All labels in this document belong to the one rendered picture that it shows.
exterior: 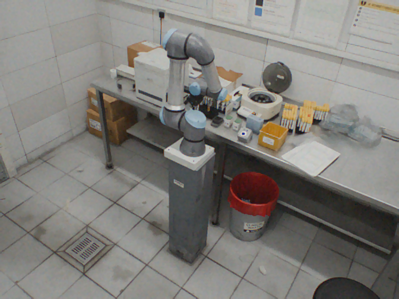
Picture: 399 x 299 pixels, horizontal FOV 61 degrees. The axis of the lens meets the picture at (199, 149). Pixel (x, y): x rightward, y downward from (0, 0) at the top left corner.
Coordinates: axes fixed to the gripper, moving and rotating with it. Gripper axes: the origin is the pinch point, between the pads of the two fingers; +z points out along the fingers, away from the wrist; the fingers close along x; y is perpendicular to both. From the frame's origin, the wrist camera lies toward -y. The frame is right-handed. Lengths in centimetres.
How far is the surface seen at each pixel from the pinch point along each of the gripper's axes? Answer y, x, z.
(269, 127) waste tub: 50, 10, -31
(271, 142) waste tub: 57, -3, -34
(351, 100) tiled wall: 76, 59, -57
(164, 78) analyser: -20.8, -4.4, -9.7
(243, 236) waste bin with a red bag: 97, -7, 44
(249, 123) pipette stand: 39.6, 7.6, -24.0
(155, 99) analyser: -17.9, -4.5, 10.6
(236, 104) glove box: 23.3, 25.0, -13.7
